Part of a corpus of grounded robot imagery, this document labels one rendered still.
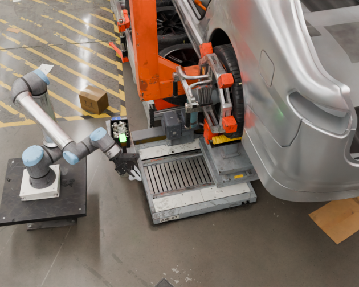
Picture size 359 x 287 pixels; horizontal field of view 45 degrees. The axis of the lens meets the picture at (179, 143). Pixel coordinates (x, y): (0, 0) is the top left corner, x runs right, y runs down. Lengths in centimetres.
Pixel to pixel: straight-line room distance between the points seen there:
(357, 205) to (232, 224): 101
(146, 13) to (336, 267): 221
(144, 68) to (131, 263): 143
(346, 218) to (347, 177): 127
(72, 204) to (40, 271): 52
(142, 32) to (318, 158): 157
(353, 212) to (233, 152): 104
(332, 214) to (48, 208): 213
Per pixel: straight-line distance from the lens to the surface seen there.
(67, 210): 318
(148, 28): 316
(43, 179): 322
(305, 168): 231
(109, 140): 242
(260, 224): 343
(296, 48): 214
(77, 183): 331
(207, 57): 298
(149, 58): 329
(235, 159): 350
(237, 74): 282
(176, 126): 351
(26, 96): 272
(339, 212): 365
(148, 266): 320
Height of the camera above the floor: 283
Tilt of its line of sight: 46 degrees down
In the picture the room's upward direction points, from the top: straight up
